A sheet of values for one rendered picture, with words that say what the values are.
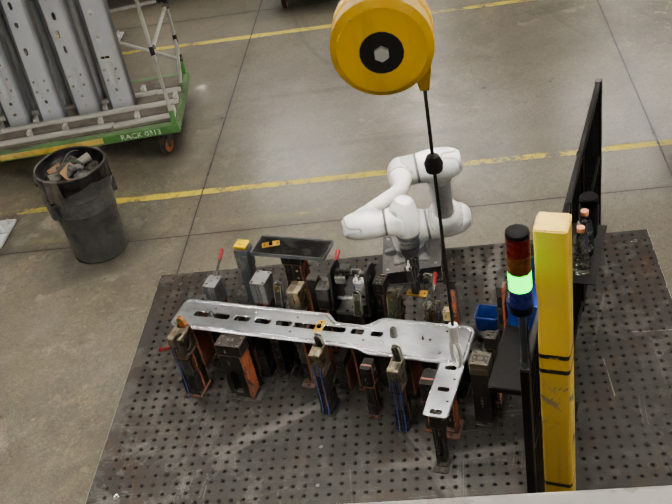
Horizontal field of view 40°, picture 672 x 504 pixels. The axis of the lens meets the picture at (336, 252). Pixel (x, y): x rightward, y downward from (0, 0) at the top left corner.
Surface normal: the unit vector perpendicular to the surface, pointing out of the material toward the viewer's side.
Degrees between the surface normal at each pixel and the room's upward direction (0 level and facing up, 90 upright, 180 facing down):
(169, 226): 0
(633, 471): 0
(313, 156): 0
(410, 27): 84
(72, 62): 87
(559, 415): 90
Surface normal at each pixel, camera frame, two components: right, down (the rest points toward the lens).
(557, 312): -0.39, 0.63
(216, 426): -0.16, -0.79
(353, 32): -0.20, 0.51
